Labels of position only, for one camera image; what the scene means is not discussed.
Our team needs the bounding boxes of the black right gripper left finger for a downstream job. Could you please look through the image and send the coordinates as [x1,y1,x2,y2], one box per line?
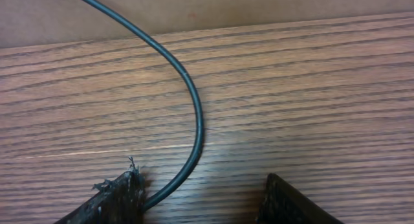
[56,157,146,224]

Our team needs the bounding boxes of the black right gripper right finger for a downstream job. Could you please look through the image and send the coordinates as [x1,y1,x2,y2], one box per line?
[257,174,343,224]

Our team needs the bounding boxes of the black USB cable metallic plugs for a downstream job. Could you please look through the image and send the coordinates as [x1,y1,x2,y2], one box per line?
[81,0,205,211]

